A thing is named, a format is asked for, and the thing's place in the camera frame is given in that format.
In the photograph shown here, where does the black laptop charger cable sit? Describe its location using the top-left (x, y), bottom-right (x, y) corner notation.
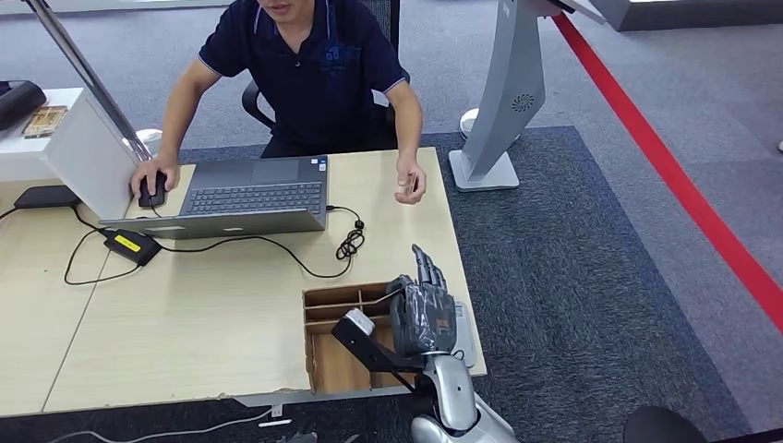
top-left (155, 206), bottom-right (367, 281)

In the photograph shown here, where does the grey kiosk stand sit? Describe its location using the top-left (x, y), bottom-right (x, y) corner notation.
top-left (448, 0), bottom-right (607, 194)

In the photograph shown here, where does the grey metal table frame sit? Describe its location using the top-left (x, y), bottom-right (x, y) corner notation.
top-left (232, 386), bottom-right (411, 410)

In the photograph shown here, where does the white cabinet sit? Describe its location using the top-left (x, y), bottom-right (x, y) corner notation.
top-left (0, 88), bottom-right (140, 222)

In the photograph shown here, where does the brown patterned room key card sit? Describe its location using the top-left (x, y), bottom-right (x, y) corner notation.
top-left (365, 287), bottom-right (405, 307)

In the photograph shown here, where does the dark blue carpet rug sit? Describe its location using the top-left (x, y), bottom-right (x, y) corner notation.
top-left (0, 126), bottom-right (754, 443)

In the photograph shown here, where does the flat black device box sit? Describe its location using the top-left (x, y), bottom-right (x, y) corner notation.
top-left (13, 186), bottom-right (80, 212)

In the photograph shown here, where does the silver metal pole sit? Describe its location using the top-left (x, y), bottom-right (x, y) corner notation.
top-left (23, 0), bottom-right (163, 165)

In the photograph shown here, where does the black pouch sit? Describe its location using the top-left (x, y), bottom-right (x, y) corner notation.
top-left (0, 79), bottom-right (48, 133)

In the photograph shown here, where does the black computer mouse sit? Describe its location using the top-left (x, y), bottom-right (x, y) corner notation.
top-left (138, 173), bottom-right (167, 210)

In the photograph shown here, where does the wooden compartment organizer box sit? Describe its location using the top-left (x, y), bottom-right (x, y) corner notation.
top-left (302, 281), bottom-right (423, 396)

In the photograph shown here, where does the white cable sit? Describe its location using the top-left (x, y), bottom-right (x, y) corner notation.
top-left (48, 409), bottom-right (273, 443)

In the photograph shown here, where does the grey laptop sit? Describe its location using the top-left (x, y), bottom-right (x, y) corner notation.
top-left (99, 155), bottom-right (330, 241)

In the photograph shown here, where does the red floor tape line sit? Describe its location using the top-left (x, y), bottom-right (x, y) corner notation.
top-left (552, 12), bottom-right (783, 336)

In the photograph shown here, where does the white round base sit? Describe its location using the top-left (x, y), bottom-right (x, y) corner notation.
top-left (460, 108), bottom-right (521, 143)

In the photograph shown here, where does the black power adapter yellow label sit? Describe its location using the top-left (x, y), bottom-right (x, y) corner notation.
top-left (102, 229), bottom-right (163, 269)

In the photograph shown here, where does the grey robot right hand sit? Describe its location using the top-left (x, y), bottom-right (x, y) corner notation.
top-left (385, 244), bottom-right (458, 359)

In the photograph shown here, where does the black office chair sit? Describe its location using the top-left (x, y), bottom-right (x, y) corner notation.
top-left (240, 0), bottom-right (411, 148)

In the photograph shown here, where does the person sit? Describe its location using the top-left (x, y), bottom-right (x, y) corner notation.
top-left (129, 0), bottom-right (428, 206)

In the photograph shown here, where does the person's left hand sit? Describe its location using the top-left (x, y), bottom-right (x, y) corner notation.
top-left (394, 160), bottom-right (428, 206)

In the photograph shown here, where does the white card reader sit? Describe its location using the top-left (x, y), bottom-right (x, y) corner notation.
top-left (452, 300), bottom-right (477, 368)

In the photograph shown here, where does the person's right hand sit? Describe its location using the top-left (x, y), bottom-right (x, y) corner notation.
top-left (129, 157), bottom-right (182, 200)

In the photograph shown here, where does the black power cord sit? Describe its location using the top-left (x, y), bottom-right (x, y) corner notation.
top-left (63, 206), bottom-right (143, 287)

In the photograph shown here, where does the grey floor platform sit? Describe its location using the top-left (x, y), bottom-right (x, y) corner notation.
top-left (590, 0), bottom-right (783, 33)

